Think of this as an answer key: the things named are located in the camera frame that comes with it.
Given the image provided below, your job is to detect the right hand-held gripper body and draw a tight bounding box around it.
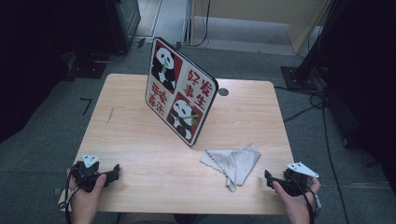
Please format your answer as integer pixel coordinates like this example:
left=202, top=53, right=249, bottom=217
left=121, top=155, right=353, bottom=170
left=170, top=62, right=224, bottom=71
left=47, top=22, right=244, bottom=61
left=281, top=161, right=319, bottom=198

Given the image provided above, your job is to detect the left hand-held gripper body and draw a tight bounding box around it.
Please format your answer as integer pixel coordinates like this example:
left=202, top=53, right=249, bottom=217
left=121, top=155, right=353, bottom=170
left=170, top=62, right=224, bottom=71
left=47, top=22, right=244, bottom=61
left=72, top=154, right=109, bottom=193

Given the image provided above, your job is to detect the light microfibre cloth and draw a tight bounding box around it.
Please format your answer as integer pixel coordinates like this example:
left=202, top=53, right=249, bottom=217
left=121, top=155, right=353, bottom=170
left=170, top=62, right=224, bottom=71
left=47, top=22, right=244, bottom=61
left=199, top=143, right=262, bottom=192

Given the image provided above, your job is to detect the panda print square board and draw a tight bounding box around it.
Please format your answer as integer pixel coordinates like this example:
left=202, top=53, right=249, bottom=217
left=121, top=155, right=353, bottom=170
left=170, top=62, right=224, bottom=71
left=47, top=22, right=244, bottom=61
left=144, top=36, right=219, bottom=147

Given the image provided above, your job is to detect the person's right hand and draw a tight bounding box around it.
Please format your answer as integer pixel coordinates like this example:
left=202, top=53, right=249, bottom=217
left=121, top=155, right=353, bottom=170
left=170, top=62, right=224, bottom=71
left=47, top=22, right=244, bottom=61
left=273, top=177, right=322, bottom=224

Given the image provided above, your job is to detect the person's left hand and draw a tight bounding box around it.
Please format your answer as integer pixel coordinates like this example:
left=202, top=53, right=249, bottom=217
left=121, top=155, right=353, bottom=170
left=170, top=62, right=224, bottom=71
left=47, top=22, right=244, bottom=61
left=66, top=169, right=107, bottom=224

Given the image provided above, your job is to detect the black metal stand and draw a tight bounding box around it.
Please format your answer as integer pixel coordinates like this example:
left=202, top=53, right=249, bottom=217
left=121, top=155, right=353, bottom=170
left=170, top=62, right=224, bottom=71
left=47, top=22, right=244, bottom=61
left=280, top=0, right=344, bottom=91

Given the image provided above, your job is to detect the dark curtain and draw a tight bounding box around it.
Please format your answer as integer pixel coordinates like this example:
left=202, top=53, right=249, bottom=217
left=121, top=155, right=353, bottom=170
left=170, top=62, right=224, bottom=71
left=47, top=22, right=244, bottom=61
left=323, top=0, right=396, bottom=194
left=0, top=0, right=108, bottom=144

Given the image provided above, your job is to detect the black cabinet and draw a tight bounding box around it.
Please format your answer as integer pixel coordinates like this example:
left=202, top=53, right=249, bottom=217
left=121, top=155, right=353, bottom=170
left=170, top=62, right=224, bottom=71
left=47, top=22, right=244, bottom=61
left=102, top=0, right=142, bottom=55

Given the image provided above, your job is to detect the light wooden cabinet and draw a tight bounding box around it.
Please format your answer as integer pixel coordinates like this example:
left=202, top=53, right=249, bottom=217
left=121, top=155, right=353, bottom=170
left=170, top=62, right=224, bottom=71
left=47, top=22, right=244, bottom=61
left=190, top=0, right=331, bottom=55

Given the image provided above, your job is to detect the right hand-held gripper cable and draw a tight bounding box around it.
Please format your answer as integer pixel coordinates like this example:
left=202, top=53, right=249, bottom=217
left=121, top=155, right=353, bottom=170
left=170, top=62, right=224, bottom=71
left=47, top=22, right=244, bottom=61
left=292, top=176, right=321, bottom=218

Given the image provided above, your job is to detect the hand-held gripper cable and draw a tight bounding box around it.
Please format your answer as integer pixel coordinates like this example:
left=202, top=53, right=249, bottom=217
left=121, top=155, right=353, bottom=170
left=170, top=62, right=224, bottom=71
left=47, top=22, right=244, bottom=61
left=292, top=176, right=321, bottom=218
left=57, top=161, right=82, bottom=224

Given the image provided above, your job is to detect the black floor cable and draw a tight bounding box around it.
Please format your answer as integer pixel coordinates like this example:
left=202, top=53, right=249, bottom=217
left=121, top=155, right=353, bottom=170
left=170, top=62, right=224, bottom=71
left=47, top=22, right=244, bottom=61
left=282, top=92, right=328, bottom=123
left=321, top=104, right=351, bottom=224

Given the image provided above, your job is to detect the left hand-held gripper cable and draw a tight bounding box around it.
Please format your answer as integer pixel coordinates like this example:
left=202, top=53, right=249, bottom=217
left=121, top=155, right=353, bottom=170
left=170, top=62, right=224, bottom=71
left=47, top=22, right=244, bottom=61
left=57, top=161, right=82, bottom=224

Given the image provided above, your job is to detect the black flat base plate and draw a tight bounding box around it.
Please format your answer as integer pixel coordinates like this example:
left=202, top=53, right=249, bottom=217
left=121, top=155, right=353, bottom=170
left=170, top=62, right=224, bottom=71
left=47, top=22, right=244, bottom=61
left=66, top=52, right=108, bottom=79

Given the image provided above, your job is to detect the grey curved floor cable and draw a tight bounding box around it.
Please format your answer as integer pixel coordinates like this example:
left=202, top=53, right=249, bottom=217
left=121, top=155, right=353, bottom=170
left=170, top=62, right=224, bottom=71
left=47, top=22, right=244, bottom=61
left=92, top=50, right=127, bottom=64

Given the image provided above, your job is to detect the silver metal rail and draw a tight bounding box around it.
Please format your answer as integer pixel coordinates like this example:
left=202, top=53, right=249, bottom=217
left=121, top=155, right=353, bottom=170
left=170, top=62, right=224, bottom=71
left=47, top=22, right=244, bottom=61
left=181, top=0, right=193, bottom=45

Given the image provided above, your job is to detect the thin black hanging cable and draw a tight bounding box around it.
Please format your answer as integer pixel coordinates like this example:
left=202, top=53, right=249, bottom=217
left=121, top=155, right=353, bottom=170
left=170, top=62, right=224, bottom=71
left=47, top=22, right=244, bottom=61
left=190, top=0, right=211, bottom=48

